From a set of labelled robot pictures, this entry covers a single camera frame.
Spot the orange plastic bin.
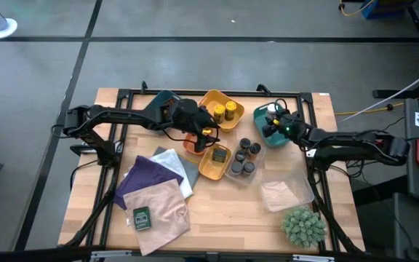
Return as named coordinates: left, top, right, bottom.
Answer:
left=183, top=132, right=214, bottom=156

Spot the gray cloth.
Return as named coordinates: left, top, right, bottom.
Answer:
left=153, top=146, right=200, bottom=190

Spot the white round stand base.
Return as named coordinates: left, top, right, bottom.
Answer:
left=0, top=17, right=18, bottom=39

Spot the clear plastic bin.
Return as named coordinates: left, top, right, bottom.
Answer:
left=223, top=140, right=268, bottom=186
left=258, top=175, right=315, bottom=213

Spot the black aluminium table frame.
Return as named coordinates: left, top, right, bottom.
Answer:
left=63, top=82, right=363, bottom=255

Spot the green small card box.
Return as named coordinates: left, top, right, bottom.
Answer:
left=132, top=206, right=152, bottom=232

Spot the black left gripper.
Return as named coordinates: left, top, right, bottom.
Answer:
left=166, top=98, right=220, bottom=154

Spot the yellow lid spice jar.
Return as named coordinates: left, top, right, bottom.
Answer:
left=212, top=104, right=226, bottom=124
left=224, top=100, right=238, bottom=122

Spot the white floor cable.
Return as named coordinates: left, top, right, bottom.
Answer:
left=340, top=61, right=419, bottom=123

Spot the blue box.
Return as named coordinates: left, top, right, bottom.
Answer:
left=362, top=0, right=414, bottom=19

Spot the pink cloth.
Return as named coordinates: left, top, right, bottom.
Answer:
left=122, top=178, right=191, bottom=256

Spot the purple cloth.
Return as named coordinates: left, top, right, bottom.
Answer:
left=113, top=155, right=184, bottom=210

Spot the dark teal plastic bin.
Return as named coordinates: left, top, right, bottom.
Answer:
left=143, top=90, right=181, bottom=121

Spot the white cloth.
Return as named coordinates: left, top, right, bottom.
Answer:
left=149, top=148, right=194, bottom=199

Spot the large yellow plastic bin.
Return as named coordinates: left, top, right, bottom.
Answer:
left=198, top=89, right=246, bottom=132

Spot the green teal plastic bin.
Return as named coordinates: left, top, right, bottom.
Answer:
left=252, top=101, right=298, bottom=148

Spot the small yellow plastic bin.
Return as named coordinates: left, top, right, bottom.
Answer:
left=197, top=142, right=232, bottom=181

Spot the green artificial plant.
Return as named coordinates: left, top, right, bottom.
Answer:
left=281, top=205, right=327, bottom=248

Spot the yellow floor cable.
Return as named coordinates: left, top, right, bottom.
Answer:
left=335, top=87, right=419, bottom=116

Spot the dark green spice tin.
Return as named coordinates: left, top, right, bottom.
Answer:
left=212, top=148, right=228, bottom=164

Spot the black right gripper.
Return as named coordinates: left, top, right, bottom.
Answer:
left=262, top=107, right=307, bottom=141

